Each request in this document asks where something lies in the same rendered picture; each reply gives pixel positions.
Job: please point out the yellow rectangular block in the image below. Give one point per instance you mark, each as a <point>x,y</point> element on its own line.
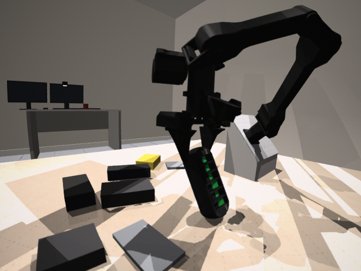
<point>152,160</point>

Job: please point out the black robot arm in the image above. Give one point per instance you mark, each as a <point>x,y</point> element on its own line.
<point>222,41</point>

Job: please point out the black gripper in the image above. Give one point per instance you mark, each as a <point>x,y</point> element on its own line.
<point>179,124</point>

